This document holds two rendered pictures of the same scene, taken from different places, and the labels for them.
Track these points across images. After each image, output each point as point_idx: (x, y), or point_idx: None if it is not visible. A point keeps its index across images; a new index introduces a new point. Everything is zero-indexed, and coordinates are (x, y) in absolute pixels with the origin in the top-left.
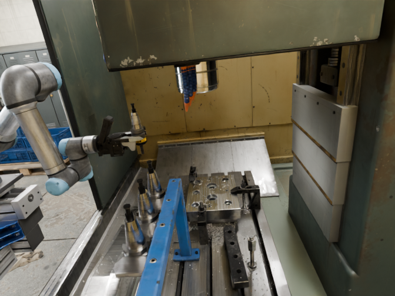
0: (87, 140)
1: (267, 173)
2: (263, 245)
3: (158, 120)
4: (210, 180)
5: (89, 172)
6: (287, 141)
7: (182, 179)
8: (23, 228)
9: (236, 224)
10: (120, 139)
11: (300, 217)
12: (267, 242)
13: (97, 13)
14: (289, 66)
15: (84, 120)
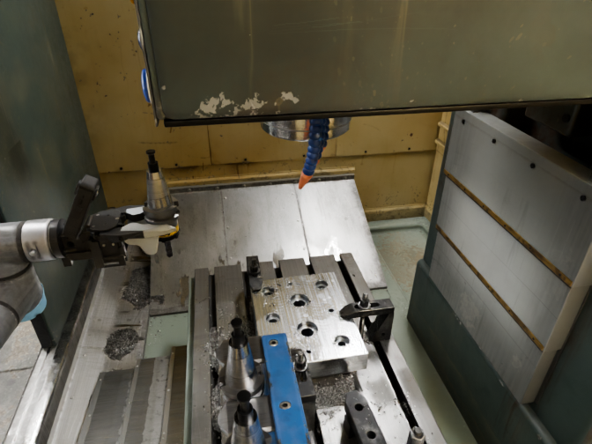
0: (33, 233)
1: (365, 246)
2: (409, 417)
3: (153, 139)
4: (293, 287)
5: (38, 301)
6: (391, 182)
7: (225, 275)
8: None
9: (354, 378)
10: (122, 233)
11: (440, 337)
12: (419, 414)
13: None
14: None
15: (0, 161)
